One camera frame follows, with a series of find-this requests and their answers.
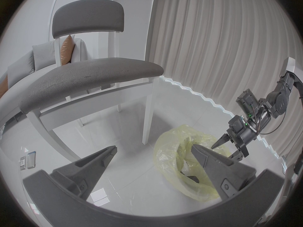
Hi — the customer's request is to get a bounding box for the black cable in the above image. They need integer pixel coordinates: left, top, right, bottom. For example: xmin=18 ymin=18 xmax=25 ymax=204
xmin=258 ymin=98 xmax=288 ymax=135

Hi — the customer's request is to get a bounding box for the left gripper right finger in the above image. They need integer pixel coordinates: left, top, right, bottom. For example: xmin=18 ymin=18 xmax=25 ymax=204
xmin=191 ymin=144 xmax=256 ymax=199

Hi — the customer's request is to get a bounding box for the yellow plastic bag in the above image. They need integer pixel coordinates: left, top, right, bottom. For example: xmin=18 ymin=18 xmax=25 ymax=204
xmin=153 ymin=124 xmax=234 ymax=202

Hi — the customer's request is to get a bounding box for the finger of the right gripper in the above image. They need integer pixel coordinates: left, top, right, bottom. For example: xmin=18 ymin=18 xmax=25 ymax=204
xmin=211 ymin=134 xmax=232 ymax=150
xmin=228 ymin=150 xmax=243 ymax=161

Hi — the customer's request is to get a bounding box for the white curtain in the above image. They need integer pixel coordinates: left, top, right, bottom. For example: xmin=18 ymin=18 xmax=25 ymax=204
xmin=144 ymin=0 xmax=303 ymax=158

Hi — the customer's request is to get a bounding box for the orange cushion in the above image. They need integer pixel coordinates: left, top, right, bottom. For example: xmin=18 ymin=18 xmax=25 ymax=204
xmin=0 ymin=73 xmax=10 ymax=99
xmin=60 ymin=35 xmax=76 ymax=66

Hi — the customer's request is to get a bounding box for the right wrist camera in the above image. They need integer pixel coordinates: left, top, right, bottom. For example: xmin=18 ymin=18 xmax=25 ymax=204
xmin=228 ymin=115 xmax=247 ymax=137

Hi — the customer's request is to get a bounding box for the pale grey sofa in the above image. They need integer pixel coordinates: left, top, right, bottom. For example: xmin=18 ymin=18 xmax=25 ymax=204
xmin=0 ymin=35 xmax=89 ymax=128

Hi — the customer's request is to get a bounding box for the white chair with grey cushions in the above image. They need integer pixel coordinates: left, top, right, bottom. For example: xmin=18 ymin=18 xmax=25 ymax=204
xmin=19 ymin=0 xmax=165 ymax=163

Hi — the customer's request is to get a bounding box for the pale grey cushion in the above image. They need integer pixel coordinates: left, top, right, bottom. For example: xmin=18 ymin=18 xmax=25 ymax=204
xmin=32 ymin=40 xmax=59 ymax=71

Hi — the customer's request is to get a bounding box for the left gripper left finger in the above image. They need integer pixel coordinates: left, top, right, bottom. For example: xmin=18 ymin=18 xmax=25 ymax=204
xmin=51 ymin=146 xmax=118 ymax=199

